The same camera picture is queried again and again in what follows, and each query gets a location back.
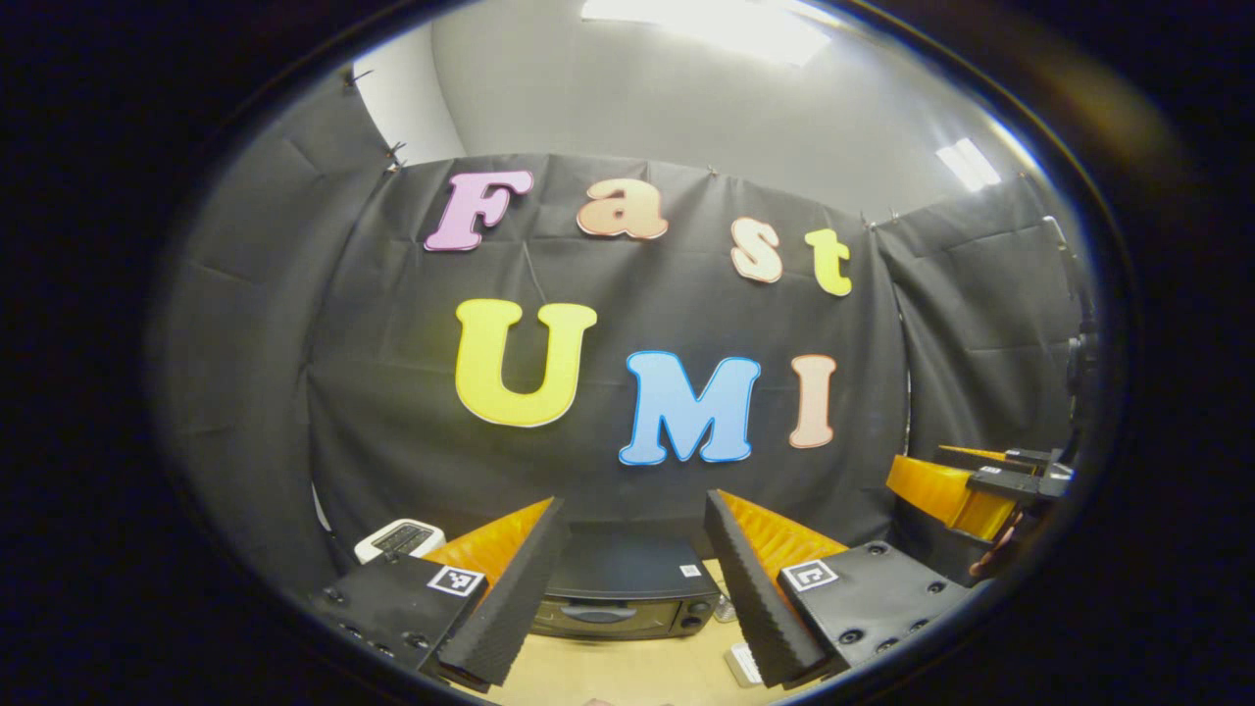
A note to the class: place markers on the white toaster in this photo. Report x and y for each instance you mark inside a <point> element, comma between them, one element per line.
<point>397,539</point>

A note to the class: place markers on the black backdrop cloth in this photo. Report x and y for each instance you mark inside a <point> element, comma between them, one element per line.
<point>392,343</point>

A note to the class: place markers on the small ceiling light panel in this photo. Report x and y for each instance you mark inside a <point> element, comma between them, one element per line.
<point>966,165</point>

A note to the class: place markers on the large ceiling light panel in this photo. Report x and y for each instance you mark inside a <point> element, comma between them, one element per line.
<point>706,25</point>

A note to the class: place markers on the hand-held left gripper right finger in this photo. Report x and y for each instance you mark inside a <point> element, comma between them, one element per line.
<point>750,598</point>

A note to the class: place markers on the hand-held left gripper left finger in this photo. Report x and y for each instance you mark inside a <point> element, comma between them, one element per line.
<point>520,598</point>

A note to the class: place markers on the black electric oven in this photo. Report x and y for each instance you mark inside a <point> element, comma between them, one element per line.
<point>627,574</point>

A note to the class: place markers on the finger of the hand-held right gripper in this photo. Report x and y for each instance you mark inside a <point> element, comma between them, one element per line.
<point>941,490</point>
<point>980,454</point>

